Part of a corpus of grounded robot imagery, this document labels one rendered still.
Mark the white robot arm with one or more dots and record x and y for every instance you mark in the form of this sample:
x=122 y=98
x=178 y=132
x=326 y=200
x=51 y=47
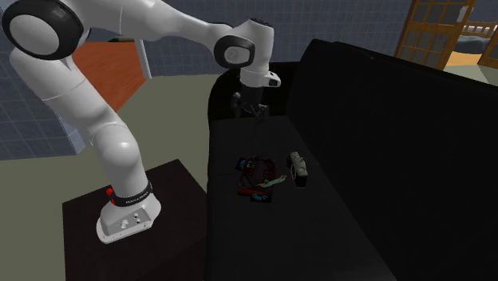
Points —
x=77 y=97

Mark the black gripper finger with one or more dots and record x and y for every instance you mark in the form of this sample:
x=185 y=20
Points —
x=235 y=104
x=261 y=113

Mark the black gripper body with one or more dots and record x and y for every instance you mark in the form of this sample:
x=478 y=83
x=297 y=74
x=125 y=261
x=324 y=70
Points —
x=251 y=97

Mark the orange wooden door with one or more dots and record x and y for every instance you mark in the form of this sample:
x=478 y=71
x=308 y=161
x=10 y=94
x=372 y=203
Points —
x=109 y=70

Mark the dark brown robot stand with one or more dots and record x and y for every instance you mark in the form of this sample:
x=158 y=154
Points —
x=171 y=241

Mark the black sofa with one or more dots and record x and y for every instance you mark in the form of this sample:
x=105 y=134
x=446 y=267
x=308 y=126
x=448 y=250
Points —
x=389 y=163

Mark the wooden glazed door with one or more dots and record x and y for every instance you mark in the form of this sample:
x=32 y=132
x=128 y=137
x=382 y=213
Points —
x=432 y=31

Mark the white game controller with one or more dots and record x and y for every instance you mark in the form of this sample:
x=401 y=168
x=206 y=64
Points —
x=298 y=168

